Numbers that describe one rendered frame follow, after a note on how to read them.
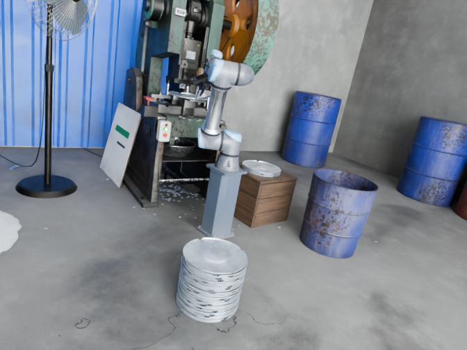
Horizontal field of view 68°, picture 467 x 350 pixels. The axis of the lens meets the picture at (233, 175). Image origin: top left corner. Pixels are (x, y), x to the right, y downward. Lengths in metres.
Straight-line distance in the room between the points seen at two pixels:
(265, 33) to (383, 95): 3.09
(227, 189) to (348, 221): 0.77
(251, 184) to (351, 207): 0.67
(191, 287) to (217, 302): 0.13
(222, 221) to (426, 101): 3.53
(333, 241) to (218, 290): 1.03
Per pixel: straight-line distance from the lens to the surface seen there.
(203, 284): 1.51
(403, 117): 5.18
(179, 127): 2.51
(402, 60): 5.33
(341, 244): 2.35
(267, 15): 2.59
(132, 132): 2.79
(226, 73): 1.84
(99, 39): 3.67
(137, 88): 2.86
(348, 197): 2.21
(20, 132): 3.70
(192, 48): 2.65
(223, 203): 2.13
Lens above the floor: 1.06
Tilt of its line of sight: 17 degrees down
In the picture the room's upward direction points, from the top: 10 degrees clockwise
